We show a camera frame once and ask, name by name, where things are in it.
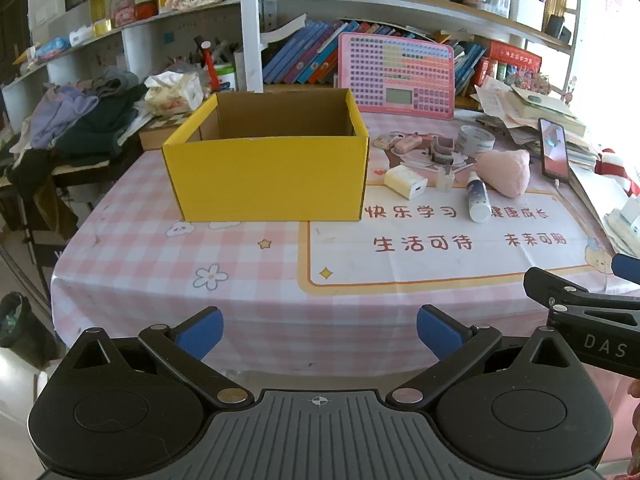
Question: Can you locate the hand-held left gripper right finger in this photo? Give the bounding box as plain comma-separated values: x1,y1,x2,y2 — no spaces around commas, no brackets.
384,305,583,408

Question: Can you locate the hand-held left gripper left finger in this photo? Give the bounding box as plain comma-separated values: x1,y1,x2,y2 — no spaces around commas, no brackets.
59,306,255,408

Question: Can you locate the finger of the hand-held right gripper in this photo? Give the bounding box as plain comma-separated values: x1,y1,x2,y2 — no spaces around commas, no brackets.
524,267,640,380
611,254,640,286

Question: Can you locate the white spray bottle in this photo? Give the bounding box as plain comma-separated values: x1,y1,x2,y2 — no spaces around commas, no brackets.
465,171,492,224

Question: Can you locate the pink fluffy pouch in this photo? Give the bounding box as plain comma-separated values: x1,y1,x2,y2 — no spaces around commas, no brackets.
474,149,532,198

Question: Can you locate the white charger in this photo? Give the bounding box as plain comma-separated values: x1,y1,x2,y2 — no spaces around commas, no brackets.
383,165,429,200

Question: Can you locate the yellow cardboard box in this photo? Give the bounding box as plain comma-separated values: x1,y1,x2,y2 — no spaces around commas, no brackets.
161,88,371,223

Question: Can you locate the small pink cylinder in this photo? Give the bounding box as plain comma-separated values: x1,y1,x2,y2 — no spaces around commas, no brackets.
431,135,457,163

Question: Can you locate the clear tape roll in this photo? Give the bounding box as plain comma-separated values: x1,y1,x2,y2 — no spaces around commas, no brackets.
457,125,496,152

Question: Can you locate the person's right hand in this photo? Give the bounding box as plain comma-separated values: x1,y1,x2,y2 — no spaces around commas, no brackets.
627,377,640,476

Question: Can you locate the white paper stack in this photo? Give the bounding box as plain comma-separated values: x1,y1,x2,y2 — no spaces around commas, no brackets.
567,162,640,256

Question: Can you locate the red white plush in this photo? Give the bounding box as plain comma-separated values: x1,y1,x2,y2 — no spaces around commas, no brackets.
597,149,640,196

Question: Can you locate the smartphone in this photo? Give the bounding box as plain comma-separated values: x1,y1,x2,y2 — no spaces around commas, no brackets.
537,118,571,184

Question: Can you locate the black trash bin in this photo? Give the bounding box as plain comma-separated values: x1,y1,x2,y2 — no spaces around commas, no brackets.
0,291,56,361

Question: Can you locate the pile of papers and books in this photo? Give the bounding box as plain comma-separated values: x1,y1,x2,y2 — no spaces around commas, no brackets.
472,77,601,168

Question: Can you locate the wooden chessboard box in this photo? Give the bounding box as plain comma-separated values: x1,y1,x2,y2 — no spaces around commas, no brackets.
137,110,198,151

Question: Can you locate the dark green cloth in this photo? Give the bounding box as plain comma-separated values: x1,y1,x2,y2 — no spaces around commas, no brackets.
55,85,151,161

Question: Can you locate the black cloth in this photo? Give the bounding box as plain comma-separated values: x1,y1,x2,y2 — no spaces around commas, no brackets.
5,147,56,196

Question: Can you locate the floral tissue pack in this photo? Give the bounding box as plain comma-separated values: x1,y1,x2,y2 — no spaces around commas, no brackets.
144,71,205,116

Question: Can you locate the red thick book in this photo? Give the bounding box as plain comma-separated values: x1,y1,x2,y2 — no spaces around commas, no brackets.
482,40,543,86

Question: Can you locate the green white canister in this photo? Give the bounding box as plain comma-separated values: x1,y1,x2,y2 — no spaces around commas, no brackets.
215,62,237,92

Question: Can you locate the purple cloth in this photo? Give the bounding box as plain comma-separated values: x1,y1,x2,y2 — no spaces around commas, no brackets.
30,85,98,148

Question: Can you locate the grey cloth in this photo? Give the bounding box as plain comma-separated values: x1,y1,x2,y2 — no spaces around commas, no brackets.
90,67,141,98

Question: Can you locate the red stick with white knob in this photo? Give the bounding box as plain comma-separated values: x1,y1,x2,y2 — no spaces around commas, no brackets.
201,42,221,93

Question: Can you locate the pink learning tablet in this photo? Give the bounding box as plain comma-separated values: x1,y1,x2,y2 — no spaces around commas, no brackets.
334,32,456,120

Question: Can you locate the white storage box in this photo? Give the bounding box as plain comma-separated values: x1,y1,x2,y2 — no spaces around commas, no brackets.
510,0,546,31

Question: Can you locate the bundle of pens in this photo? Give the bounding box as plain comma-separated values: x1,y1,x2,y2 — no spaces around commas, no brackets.
190,35,241,68

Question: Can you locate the row of blue books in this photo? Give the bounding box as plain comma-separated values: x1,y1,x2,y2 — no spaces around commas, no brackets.
262,20,361,86

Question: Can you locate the white bookshelf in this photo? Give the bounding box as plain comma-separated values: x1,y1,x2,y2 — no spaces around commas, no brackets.
0,0,586,126

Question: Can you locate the white paperback book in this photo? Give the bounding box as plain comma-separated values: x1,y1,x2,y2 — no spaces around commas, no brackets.
260,14,307,46

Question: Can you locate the blue pack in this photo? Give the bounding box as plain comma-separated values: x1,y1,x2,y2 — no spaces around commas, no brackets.
37,37,71,58

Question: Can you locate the dark wooden door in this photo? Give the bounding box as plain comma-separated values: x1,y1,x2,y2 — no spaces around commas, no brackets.
0,0,31,86

